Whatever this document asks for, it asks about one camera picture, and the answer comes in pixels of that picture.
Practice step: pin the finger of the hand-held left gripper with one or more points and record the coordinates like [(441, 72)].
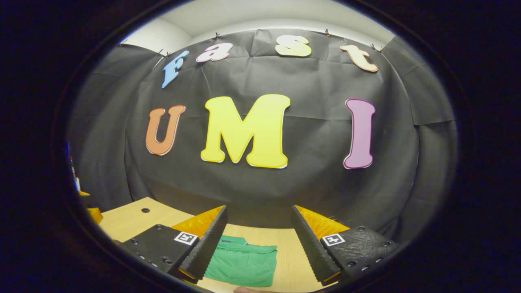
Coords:
[(95, 215)]

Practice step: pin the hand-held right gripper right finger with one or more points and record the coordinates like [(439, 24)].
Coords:
[(313, 248)]

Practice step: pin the green T-shirt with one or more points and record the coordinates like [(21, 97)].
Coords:
[(244, 264)]

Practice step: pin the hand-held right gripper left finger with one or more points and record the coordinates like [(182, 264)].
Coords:
[(205, 248)]

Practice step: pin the black backdrop cloth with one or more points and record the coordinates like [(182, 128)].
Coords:
[(309, 191)]

